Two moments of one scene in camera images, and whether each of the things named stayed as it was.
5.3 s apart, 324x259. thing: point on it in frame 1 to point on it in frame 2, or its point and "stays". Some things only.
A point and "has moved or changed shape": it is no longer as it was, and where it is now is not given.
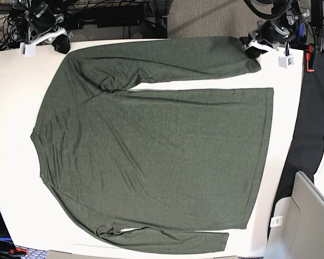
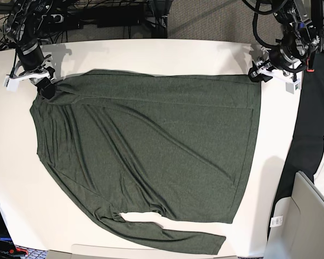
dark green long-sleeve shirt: x=115 y=159 has moved or changed shape
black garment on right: x=316 y=109 stays
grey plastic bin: x=308 y=229 stays
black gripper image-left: x=61 y=43 to x=46 y=87
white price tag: x=276 y=221 stays
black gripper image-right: x=252 y=52 to x=255 y=73
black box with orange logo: x=1 y=244 stays
